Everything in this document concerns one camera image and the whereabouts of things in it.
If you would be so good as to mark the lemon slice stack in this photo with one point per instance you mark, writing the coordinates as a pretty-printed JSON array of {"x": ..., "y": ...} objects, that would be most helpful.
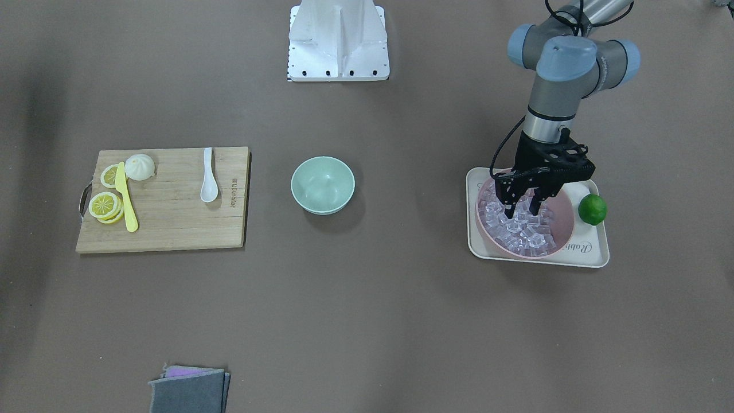
[{"x": 106, "y": 207}]

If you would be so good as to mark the single lemon slice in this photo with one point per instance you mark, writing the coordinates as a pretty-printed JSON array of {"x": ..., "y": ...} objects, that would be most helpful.
[{"x": 108, "y": 176}]

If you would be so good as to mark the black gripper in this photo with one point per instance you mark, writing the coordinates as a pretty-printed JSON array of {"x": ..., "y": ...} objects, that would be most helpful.
[{"x": 528, "y": 151}]

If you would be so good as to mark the yellow plastic knife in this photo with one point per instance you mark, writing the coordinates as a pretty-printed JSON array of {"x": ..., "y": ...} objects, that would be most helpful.
[{"x": 121, "y": 186}]

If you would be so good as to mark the grey folded cloth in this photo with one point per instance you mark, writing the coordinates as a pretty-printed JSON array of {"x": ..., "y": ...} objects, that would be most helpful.
[{"x": 190, "y": 389}]

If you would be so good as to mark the white ceramic spoon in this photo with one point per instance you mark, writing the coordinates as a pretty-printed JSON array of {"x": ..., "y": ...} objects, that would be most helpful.
[{"x": 209, "y": 187}]

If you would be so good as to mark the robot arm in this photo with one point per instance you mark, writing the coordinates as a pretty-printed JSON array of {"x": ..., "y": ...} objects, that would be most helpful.
[{"x": 569, "y": 67}]

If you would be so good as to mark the pink bowl of ice cubes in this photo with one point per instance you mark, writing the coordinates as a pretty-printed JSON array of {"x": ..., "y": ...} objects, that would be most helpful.
[{"x": 524, "y": 235}]

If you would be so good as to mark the bamboo cutting board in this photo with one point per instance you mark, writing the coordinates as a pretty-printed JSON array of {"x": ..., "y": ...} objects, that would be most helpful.
[{"x": 169, "y": 210}]

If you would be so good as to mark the green lime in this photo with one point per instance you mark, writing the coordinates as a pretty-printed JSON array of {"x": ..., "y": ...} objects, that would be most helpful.
[{"x": 592, "y": 209}]

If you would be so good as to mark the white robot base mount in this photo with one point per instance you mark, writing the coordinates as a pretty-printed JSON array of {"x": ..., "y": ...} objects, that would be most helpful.
[{"x": 337, "y": 41}]

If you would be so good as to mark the beige rabbit tray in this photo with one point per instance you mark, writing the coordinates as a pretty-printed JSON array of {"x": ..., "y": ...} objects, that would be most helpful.
[{"x": 586, "y": 245}]

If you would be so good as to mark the mint green bowl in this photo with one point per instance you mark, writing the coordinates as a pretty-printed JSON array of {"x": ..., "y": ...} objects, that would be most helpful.
[{"x": 323, "y": 185}]

